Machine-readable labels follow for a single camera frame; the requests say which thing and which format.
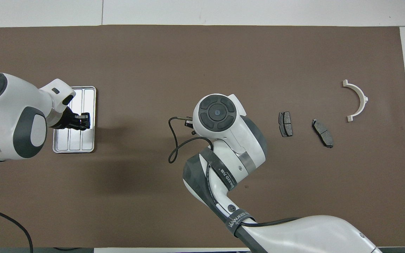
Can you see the brown table mat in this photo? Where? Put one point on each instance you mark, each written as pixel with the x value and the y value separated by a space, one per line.
pixel 188 70

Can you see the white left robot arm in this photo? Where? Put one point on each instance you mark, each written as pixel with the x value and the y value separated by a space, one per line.
pixel 12 105

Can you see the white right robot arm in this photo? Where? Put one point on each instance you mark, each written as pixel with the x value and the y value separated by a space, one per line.
pixel 237 140

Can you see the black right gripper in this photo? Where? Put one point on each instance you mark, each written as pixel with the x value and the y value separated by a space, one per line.
pixel 188 123

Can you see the dark rectangular brake pad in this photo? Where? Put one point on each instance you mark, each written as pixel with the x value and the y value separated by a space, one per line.
pixel 285 124

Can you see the silver metal tray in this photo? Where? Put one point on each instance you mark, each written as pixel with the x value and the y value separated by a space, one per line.
pixel 83 140

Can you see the dark curved brake pad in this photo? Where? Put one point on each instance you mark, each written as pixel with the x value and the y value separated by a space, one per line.
pixel 322 133

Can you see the white curved plastic bracket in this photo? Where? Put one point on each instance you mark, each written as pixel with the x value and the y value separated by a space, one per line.
pixel 363 98

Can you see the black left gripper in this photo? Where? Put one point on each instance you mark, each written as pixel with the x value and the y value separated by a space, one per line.
pixel 65 119

